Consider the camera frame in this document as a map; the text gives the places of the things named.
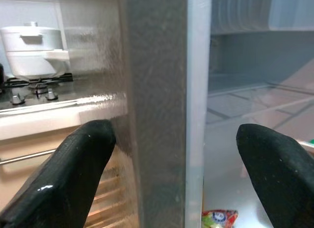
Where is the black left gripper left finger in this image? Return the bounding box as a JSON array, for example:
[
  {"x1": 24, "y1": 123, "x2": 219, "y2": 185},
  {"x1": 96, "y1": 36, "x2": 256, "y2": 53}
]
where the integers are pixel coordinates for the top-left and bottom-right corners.
[{"x1": 0, "y1": 119, "x2": 117, "y2": 228}]

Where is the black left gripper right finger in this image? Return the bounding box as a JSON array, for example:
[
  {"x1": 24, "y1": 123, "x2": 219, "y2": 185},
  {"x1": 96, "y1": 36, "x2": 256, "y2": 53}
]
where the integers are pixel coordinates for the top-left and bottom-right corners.
[{"x1": 236, "y1": 123, "x2": 314, "y2": 228}]

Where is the grey fridge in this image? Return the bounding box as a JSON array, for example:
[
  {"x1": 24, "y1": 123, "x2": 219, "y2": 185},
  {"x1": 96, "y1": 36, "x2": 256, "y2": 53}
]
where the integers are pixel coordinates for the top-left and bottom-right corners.
[{"x1": 60, "y1": 0, "x2": 314, "y2": 228}]

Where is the clear fridge drawer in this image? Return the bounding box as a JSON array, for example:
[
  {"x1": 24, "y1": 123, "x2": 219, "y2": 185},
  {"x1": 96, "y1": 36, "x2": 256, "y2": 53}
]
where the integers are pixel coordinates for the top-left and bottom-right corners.
[{"x1": 210, "y1": 0, "x2": 314, "y2": 34}]

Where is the red snack packet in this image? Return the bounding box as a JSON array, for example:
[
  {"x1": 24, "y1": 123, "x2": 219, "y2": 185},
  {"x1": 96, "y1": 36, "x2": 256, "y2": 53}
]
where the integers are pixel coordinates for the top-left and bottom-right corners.
[{"x1": 201, "y1": 209, "x2": 239, "y2": 228}]

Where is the silver stove knob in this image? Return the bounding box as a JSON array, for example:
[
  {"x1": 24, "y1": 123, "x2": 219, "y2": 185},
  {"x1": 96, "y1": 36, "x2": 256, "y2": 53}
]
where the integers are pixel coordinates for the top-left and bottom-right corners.
[
  {"x1": 10, "y1": 92, "x2": 26, "y2": 105},
  {"x1": 45, "y1": 88, "x2": 59, "y2": 101}
]

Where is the black gas stove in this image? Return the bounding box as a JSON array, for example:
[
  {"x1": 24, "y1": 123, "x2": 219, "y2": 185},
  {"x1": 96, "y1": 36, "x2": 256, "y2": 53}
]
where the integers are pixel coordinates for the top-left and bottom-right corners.
[{"x1": 0, "y1": 71, "x2": 74, "y2": 110}]

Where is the white cooking pot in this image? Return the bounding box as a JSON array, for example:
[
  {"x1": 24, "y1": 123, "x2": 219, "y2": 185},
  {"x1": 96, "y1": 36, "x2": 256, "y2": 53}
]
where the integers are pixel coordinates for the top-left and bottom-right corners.
[{"x1": 0, "y1": 21, "x2": 71, "y2": 79}]

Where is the metal drawer handle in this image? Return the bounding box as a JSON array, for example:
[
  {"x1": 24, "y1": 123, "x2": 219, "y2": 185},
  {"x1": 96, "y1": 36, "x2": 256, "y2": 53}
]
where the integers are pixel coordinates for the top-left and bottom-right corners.
[{"x1": 0, "y1": 149, "x2": 56, "y2": 165}]

